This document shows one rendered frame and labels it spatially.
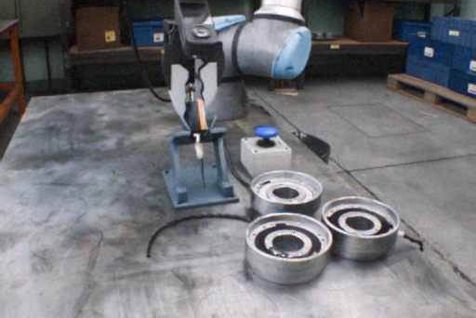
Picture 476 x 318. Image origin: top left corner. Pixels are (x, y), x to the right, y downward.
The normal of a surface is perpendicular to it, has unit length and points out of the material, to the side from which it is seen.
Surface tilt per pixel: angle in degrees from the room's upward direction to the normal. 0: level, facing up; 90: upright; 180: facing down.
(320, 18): 90
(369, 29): 91
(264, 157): 90
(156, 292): 0
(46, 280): 0
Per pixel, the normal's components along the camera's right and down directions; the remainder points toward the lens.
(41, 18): 0.29, 0.37
